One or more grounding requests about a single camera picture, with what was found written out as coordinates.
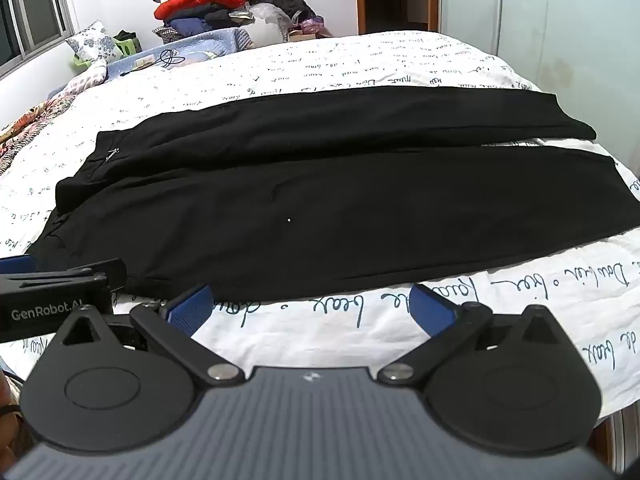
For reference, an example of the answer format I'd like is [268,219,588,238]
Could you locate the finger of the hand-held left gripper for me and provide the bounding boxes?
[0,258,128,295]
[0,255,37,276]

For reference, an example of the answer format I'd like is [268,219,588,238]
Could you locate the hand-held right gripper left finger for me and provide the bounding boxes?
[57,284,246,387]

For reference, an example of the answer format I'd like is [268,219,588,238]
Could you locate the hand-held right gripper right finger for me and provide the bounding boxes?
[377,284,568,387]

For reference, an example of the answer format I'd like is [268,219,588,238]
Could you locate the black pants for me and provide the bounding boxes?
[25,86,633,303]

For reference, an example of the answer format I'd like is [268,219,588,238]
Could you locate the person's left forearm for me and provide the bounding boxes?
[0,372,32,463]

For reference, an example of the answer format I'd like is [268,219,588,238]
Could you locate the floral patterned blanket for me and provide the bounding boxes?
[0,59,108,177]

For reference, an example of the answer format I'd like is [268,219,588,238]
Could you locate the floral pillow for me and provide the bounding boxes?
[65,21,121,61]

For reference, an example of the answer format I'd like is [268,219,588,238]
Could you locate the blue quilted blanket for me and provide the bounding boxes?
[50,27,256,98]

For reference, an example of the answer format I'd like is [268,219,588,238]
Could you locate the window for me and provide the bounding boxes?
[0,0,81,68]

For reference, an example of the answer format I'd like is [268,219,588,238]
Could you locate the white script-printed quilt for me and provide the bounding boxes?
[0,30,640,418]

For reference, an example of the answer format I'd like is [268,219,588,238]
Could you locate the blue garment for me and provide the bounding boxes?
[167,17,211,38]

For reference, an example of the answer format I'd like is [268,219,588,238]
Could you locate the clear plastic bag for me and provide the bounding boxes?
[244,2,292,43]

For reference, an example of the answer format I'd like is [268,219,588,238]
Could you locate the black garment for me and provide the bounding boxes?
[274,0,318,23]

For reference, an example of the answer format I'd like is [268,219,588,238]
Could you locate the frosted glass sliding door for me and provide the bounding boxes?
[437,0,640,111]

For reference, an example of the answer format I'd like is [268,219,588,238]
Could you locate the black cable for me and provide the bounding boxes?
[154,49,187,69]

